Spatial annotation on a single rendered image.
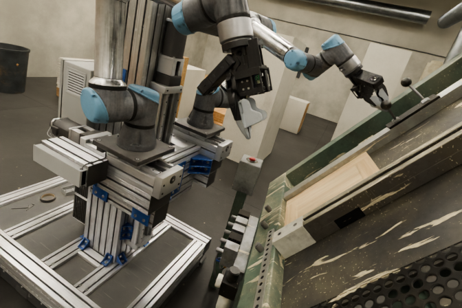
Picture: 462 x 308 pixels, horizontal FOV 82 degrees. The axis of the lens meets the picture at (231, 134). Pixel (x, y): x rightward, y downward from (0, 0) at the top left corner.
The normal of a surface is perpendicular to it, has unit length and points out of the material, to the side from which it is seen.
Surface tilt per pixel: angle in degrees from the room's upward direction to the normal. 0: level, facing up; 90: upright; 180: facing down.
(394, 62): 90
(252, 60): 90
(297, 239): 90
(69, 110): 90
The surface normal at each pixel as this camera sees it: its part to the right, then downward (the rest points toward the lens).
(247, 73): -0.41, 0.19
